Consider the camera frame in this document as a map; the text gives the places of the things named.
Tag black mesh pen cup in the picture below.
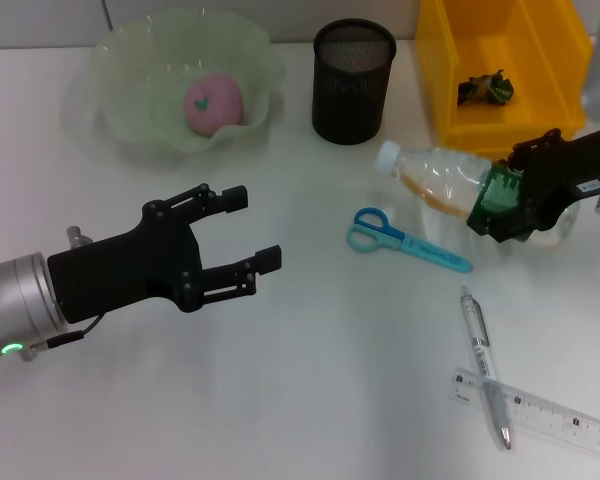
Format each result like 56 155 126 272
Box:
312 18 397 146

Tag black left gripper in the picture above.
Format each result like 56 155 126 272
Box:
47 183 284 324

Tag translucent green fruit plate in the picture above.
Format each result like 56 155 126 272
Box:
67 7 287 166

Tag clear plastic ruler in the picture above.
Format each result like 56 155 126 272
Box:
449 367 600 461

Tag yellow plastic bin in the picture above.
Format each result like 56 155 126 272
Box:
413 0 595 151

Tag green plastic wrapper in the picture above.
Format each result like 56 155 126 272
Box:
455 69 515 109

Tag pink toy peach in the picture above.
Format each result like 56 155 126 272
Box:
183 72 245 136

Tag blue scissors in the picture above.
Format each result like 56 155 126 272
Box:
346 207 474 275

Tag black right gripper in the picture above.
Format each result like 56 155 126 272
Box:
468 124 600 244

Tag clear green-label water bottle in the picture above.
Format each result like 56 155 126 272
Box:
377 140 581 251

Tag left gripper cable with connector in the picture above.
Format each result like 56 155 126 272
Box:
19 225 104 362

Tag clear silver ballpoint pen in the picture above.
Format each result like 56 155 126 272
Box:
457 285 514 451

